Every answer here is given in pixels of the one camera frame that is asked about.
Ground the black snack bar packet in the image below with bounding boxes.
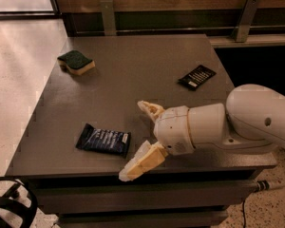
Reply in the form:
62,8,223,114
178,65,216,90

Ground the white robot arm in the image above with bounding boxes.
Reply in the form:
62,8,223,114
119,85,285,181

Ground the grey drawer cabinet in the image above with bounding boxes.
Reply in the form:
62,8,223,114
5,33,278,228

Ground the black chair base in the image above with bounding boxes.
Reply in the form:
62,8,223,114
0,177,38,228

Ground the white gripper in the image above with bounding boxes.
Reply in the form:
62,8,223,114
119,101,195,181

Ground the green and yellow sponge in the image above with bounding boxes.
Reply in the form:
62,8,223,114
57,50,95,75

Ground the black cable with connector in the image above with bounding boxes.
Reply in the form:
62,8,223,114
241,180,285,228

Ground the left metal bracket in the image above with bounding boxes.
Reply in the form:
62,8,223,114
100,0,117,36

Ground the blue rxbar blueberry packet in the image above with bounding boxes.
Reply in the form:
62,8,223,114
75,123,131,158

